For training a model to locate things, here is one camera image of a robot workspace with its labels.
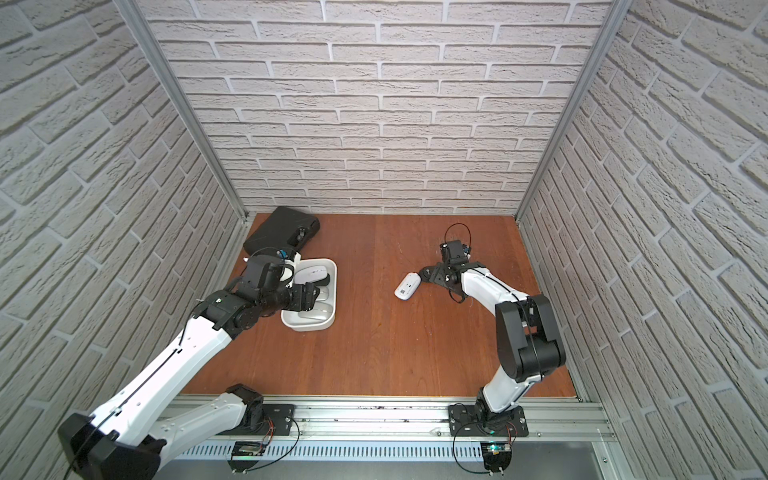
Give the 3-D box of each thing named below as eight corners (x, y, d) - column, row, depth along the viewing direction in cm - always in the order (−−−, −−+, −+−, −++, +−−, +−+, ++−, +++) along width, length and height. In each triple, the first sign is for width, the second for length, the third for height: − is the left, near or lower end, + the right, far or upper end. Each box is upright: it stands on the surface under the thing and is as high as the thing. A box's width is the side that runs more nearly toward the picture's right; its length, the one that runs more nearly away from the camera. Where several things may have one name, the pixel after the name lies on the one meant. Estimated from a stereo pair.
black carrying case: (250, 254, 108) (244, 245, 104) (266, 214, 121) (261, 204, 117) (312, 255, 108) (309, 246, 104) (321, 214, 122) (318, 205, 117)
